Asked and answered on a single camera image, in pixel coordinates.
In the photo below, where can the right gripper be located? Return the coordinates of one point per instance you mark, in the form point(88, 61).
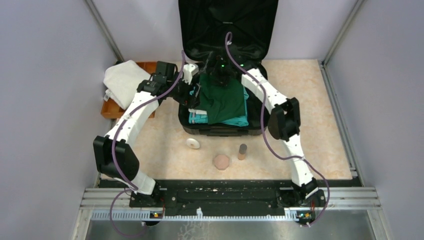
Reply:
point(222, 81)

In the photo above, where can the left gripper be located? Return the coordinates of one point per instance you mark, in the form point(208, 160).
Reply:
point(190, 101)

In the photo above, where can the turquoise shorts with striped waistband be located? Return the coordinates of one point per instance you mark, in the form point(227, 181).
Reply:
point(238, 121)

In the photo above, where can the dark green shirt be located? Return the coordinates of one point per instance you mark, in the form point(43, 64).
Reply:
point(221, 103)

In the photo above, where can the tan bottle with grey cap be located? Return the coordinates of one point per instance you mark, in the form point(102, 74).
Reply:
point(242, 151)

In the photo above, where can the white shirt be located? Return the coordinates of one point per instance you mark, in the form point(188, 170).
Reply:
point(194, 112)

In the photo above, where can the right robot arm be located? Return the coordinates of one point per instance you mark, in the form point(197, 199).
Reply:
point(279, 115)

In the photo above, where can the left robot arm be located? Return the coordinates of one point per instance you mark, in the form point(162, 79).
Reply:
point(113, 152)

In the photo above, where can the black open suitcase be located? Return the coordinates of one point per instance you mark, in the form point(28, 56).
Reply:
point(204, 25)

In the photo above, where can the white folded towel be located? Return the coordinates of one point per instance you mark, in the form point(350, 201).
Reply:
point(122, 81)

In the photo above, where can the wooden tray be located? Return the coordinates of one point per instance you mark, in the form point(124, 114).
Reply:
point(110, 109)

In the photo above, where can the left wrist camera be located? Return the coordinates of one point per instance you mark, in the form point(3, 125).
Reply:
point(189, 71)

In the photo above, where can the aluminium frame rail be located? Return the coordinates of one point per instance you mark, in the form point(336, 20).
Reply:
point(353, 213)

